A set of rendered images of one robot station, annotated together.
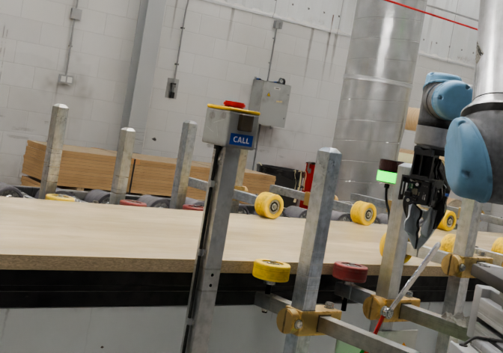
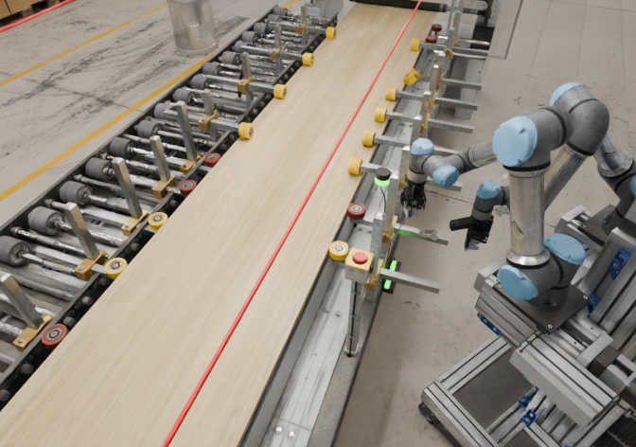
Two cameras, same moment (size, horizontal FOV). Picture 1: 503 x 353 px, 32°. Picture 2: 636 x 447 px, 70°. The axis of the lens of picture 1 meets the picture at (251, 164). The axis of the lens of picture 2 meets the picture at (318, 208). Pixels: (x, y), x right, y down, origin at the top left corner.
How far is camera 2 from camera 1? 1.49 m
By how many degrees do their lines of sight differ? 47
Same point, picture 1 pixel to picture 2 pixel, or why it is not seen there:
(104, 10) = not seen: outside the picture
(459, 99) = (452, 179)
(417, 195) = (414, 204)
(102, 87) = not seen: outside the picture
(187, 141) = (184, 116)
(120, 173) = (163, 164)
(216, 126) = (357, 276)
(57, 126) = (123, 173)
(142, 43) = not seen: outside the picture
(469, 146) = (530, 293)
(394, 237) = (391, 208)
